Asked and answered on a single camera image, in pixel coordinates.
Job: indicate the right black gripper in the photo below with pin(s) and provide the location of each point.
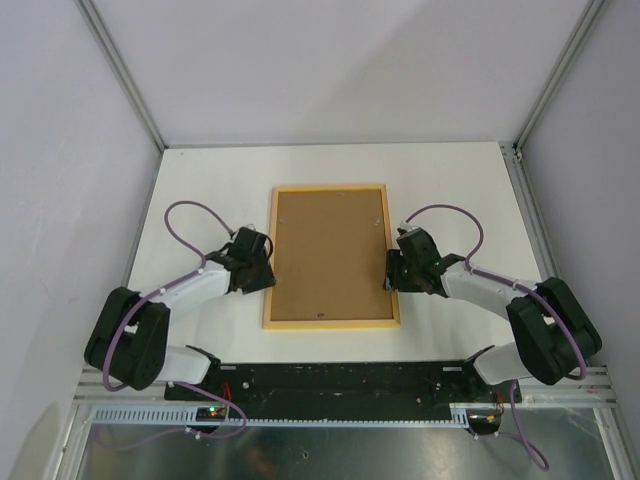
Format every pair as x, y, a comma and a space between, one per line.
394, 260

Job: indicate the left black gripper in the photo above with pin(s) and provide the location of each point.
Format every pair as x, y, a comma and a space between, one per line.
265, 279

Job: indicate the yellow wooden picture frame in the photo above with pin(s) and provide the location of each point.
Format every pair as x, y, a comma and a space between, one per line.
330, 325

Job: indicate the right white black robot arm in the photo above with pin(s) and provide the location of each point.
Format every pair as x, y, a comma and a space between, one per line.
553, 335

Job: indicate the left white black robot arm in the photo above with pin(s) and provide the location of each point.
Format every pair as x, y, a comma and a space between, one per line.
129, 342

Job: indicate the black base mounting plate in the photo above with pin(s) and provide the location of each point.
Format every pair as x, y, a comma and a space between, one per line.
351, 388

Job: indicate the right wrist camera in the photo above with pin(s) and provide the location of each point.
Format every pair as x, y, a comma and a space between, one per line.
405, 227

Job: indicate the white slotted cable duct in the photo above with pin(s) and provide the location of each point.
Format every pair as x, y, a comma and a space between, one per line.
452, 416

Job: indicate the right aluminium corner post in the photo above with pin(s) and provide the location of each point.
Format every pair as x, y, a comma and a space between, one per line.
568, 56

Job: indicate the aluminium corner post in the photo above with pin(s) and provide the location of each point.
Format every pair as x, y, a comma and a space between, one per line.
104, 39
568, 56

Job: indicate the left aluminium corner post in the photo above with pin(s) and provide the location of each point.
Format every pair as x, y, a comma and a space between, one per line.
104, 39

